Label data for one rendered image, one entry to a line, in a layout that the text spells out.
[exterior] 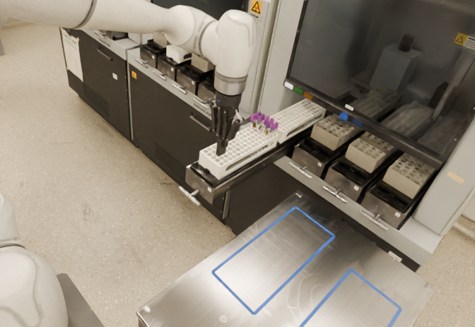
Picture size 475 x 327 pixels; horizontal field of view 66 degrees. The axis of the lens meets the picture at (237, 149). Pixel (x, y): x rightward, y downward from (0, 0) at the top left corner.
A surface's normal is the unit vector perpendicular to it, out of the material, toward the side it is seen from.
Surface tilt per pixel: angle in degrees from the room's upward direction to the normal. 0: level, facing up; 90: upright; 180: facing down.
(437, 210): 90
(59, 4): 102
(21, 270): 5
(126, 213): 0
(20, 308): 67
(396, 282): 0
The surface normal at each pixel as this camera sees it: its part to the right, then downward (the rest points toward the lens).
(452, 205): -0.69, 0.37
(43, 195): 0.13, -0.78
